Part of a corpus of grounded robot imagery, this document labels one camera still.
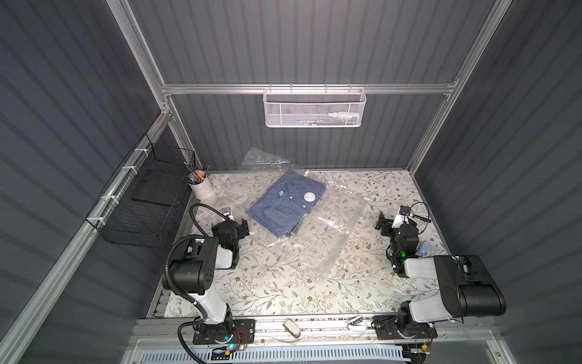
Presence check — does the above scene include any blue checked shirt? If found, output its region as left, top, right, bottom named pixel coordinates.
left=247, top=170, right=327, bottom=239

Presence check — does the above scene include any clear plastic vacuum bag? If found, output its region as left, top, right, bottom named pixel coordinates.
left=239, top=147, right=366, bottom=281

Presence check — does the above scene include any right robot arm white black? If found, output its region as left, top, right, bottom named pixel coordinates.
left=374, top=206, right=507, bottom=338

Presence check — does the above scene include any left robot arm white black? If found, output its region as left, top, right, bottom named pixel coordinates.
left=162, top=203, right=249, bottom=326

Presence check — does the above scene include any white pen cup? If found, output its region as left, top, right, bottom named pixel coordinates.
left=189, top=174, right=215, bottom=201

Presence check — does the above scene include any black foam pad in basket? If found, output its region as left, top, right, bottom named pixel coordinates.
left=131, top=170, right=187, bottom=207

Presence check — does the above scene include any white bottle in basket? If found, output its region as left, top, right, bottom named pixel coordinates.
left=327, top=112, right=361, bottom=124

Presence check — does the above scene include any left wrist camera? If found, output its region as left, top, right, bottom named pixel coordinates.
left=221, top=207, right=234, bottom=220

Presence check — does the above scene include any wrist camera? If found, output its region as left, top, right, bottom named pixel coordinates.
left=221, top=207, right=234, bottom=220
left=392, top=206, right=412, bottom=229

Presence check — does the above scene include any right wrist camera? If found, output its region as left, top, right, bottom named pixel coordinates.
left=392, top=206, right=412, bottom=229

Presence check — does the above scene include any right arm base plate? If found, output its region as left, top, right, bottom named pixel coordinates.
left=371, top=315, right=438, bottom=341

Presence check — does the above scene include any black wire basket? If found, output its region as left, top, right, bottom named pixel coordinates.
left=86, top=137, right=196, bottom=248

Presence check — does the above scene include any white clip on rail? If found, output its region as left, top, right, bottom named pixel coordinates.
left=346, top=315, right=368, bottom=334

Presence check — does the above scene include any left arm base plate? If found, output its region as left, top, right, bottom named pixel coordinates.
left=192, top=319, right=256, bottom=345

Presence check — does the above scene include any beige small device on rail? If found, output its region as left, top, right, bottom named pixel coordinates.
left=283, top=318, right=302, bottom=339

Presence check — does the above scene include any white perforated cable tray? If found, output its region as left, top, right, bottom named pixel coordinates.
left=138, top=344, right=406, bottom=364

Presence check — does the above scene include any white wire mesh basket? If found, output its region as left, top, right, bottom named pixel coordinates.
left=262, top=87, right=367, bottom=128

